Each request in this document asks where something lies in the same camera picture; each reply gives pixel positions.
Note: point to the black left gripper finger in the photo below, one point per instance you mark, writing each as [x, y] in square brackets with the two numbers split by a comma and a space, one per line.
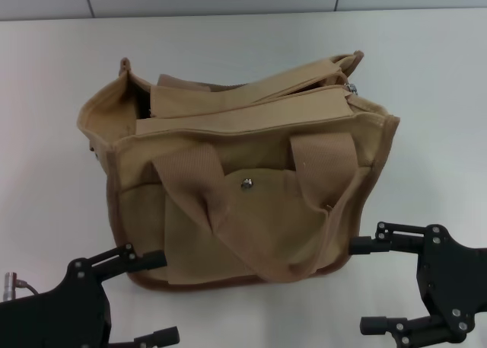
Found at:
[152, 338]
[121, 262]

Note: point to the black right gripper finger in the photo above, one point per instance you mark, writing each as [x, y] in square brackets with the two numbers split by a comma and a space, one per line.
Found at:
[388, 239]
[403, 329]

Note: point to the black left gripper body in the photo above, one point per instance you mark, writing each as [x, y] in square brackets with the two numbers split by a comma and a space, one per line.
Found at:
[57, 317]

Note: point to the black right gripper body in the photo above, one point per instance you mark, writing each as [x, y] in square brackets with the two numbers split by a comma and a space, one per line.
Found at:
[452, 279]

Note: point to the khaki canvas food bag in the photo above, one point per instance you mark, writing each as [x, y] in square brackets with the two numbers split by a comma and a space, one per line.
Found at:
[236, 180]

